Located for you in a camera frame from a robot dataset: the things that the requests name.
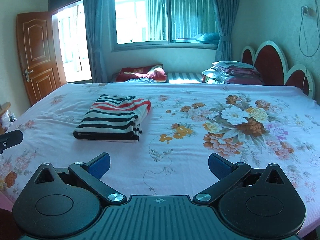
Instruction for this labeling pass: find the right blue curtain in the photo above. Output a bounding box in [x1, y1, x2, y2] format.
[212, 0, 240, 61]

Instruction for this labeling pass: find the brown wooden door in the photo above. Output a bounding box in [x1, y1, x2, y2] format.
[16, 11, 67, 105]

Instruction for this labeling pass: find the blue striped cloth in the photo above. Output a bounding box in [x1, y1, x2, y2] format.
[125, 77, 157, 83]

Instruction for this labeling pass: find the wooden bedside object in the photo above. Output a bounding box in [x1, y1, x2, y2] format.
[0, 101, 16, 134]

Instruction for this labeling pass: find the white charger cable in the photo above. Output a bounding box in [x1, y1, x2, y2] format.
[298, 0, 320, 92]

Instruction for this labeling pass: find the left blue curtain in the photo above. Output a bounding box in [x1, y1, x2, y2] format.
[83, 0, 109, 83]

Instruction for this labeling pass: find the red and white headboard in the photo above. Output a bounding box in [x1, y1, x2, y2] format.
[241, 41, 316, 99]

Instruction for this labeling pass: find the blue curtain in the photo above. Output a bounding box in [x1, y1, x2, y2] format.
[212, 0, 240, 61]
[83, 0, 109, 83]

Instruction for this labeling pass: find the sliding glass window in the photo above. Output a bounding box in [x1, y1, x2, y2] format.
[110, 0, 219, 50]

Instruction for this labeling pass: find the striped knit sweater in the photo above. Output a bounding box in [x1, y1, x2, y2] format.
[73, 94, 151, 142]

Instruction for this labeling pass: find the striped mattress cover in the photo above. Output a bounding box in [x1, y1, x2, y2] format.
[167, 72, 202, 84]

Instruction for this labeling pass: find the wall power socket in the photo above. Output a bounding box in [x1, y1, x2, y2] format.
[301, 5, 315, 17]

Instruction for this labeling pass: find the floral white bed sheet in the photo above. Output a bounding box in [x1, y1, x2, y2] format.
[1, 83, 319, 236]

